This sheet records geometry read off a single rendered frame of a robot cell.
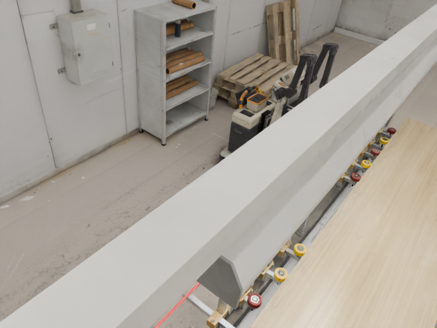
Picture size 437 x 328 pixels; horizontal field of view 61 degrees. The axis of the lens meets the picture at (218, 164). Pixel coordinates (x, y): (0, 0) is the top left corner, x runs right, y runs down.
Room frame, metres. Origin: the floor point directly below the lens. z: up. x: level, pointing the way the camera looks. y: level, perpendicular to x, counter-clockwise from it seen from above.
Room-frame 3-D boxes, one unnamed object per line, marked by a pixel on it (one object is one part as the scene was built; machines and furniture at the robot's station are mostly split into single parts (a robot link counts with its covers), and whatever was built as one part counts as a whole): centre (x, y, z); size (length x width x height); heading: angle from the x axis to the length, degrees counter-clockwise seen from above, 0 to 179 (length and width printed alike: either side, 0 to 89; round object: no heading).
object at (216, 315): (1.03, -0.09, 0.95); 0.14 x 0.06 x 0.05; 146
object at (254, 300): (1.18, -0.29, 0.85); 0.08 x 0.08 x 0.11
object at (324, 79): (3.41, -0.94, 1.40); 0.11 x 0.06 x 0.43; 146
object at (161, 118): (4.27, 0.65, 0.78); 0.90 x 0.45 x 1.55; 146
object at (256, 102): (3.56, -0.34, 0.87); 0.23 x 0.15 x 0.11; 146
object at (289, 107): (3.33, -0.67, 0.99); 0.28 x 0.16 x 0.22; 146
